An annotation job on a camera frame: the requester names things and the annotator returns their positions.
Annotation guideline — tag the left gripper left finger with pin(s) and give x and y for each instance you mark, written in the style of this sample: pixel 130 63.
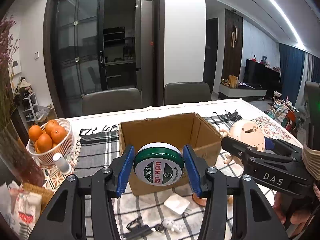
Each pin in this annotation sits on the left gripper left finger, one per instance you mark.
pixel 64 215

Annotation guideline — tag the white fruit basket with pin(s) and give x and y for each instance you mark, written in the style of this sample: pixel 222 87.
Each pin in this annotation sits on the white fruit basket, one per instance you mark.
pixel 64 147

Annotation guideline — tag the small white cup lamp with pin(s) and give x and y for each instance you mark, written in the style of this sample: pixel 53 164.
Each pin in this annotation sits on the small white cup lamp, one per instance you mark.
pixel 62 163

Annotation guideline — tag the white power adapter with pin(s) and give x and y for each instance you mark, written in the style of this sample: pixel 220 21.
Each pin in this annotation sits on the white power adapter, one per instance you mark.
pixel 177 204

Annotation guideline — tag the tissue pack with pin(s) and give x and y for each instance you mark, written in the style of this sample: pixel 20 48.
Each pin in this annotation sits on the tissue pack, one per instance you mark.
pixel 20 209

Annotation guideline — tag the plaid grey white cloth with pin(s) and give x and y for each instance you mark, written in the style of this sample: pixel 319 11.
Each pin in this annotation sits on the plaid grey white cloth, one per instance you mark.
pixel 151 196

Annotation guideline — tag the grey chair left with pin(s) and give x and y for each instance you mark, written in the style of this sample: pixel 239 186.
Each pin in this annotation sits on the grey chair left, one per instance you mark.
pixel 111 101

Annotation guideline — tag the grey chair right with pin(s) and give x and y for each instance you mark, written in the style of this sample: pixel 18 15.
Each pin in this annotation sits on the grey chair right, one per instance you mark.
pixel 186 92

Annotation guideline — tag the black tv cabinet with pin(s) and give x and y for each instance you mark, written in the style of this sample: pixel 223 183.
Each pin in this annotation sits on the black tv cabinet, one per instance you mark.
pixel 261 77

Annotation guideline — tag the grey chair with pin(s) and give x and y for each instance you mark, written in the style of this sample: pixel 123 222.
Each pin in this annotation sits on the grey chair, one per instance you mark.
pixel 111 101
pixel 186 92

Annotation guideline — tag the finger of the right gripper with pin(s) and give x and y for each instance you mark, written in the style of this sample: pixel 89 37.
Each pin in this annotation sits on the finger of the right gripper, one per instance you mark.
pixel 281 147
pixel 236 151

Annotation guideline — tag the blue curtain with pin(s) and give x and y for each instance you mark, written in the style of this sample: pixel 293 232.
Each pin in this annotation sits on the blue curtain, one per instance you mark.
pixel 296 67

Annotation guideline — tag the dried purple flowers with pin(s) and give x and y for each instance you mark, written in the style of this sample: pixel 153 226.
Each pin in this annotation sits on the dried purple flowers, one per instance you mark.
pixel 9 46

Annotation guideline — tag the orange fruit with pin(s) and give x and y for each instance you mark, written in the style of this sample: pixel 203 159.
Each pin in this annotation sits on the orange fruit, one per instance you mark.
pixel 44 143
pixel 57 134
pixel 34 132

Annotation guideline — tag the green round tin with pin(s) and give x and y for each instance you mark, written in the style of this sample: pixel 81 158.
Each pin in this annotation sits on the green round tin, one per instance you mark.
pixel 159 164

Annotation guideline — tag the black bike light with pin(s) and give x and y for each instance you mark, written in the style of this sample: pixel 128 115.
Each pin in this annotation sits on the black bike light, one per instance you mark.
pixel 136 230

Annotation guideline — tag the beige round cable reel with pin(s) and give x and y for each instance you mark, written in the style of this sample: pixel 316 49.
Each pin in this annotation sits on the beige round cable reel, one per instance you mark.
pixel 247 132

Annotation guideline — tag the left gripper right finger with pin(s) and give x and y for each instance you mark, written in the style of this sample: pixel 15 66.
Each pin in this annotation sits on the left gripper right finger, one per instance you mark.
pixel 253 216

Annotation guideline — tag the patterned floral mat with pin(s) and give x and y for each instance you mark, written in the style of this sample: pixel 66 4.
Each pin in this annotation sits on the patterned floral mat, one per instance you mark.
pixel 270 129

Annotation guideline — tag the silver refrigerator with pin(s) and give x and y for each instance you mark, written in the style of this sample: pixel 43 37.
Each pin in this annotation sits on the silver refrigerator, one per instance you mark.
pixel 144 50

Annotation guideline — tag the glass vase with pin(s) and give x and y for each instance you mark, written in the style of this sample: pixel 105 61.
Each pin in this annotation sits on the glass vase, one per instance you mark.
pixel 17 159

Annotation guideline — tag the woven tissue box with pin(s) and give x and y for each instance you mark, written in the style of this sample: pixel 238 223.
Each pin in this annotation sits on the woven tissue box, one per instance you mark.
pixel 45 193

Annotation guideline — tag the brown leather piece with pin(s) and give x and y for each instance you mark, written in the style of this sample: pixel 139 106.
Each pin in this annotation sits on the brown leather piece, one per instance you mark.
pixel 199 201

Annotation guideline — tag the black glass sliding door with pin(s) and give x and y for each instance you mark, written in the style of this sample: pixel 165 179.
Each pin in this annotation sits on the black glass sliding door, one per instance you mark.
pixel 73 44

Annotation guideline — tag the brown cardboard box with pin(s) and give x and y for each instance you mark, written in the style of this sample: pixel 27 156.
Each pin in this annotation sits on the brown cardboard box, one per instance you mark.
pixel 177 130

